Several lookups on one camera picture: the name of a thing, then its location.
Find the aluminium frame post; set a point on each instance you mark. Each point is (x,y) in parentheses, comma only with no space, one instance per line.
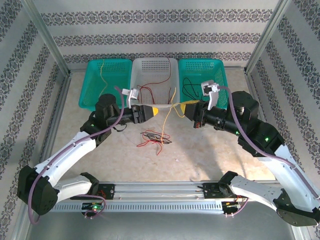
(270,35)
(45,35)

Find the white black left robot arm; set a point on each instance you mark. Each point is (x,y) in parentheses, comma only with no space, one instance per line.
(75,145)

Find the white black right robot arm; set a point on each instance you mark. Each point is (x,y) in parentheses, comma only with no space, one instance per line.
(285,165)

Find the white plastic basket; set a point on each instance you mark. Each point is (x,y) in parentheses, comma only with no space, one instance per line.
(155,70)

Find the small controller board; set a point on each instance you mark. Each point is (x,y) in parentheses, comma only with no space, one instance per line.
(231,204)
(93,207)

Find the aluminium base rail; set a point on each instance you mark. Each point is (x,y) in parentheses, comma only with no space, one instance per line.
(160,187)

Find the teal plastic basket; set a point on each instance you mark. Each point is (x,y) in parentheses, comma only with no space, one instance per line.
(115,75)
(200,67)

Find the aluminium table edge rail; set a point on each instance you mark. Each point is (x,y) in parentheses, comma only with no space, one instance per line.
(252,85)
(58,100)

